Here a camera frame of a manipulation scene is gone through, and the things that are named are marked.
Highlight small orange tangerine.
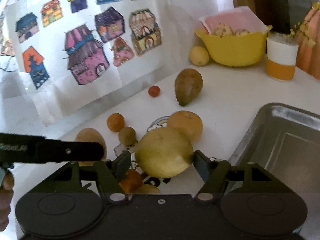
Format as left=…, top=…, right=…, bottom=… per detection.
left=119, top=169, right=143, bottom=194
left=106, top=113, right=125, bottom=132

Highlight small brown kiwi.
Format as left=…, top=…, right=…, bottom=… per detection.
left=118, top=126, right=136, bottom=146

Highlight round orange fruit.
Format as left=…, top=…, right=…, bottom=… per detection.
left=167, top=111, right=203, bottom=142

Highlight large yellow lemon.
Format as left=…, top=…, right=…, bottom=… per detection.
left=135, top=127, right=194, bottom=178

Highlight brown green pear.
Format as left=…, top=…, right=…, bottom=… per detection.
left=174, top=68, right=203, bottom=106

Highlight person left hand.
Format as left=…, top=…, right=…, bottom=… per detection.
left=0, top=171, right=14, bottom=232

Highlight silver metal tray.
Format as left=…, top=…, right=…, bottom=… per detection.
left=229, top=103, right=319, bottom=193

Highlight small red cherry tomato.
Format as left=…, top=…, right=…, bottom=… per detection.
left=148, top=86, right=161, bottom=98

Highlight houses drawing paper sheet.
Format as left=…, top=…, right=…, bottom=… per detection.
left=1, top=0, right=193, bottom=126

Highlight small yellow lemon by bowl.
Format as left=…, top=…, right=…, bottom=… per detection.
left=189, top=46, right=210, bottom=67

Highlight yellow plastic bowl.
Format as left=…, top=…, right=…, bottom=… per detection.
left=195, top=25, right=272, bottom=67

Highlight white orange cup vase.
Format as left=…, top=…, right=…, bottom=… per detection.
left=266, top=33, right=298, bottom=81

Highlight snacks in yellow bowl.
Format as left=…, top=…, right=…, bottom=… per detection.
left=211, top=23, right=249, bottom=37

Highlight pink paper in bowl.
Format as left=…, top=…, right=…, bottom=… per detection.
left=199, top=6, right=268, bottom=34

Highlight orange dress painting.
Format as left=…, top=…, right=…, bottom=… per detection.
left=296, top=10, right=319, bottom=80

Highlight yellow flower sprig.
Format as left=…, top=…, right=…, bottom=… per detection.
left=285, top=0, right=319, bottom=48

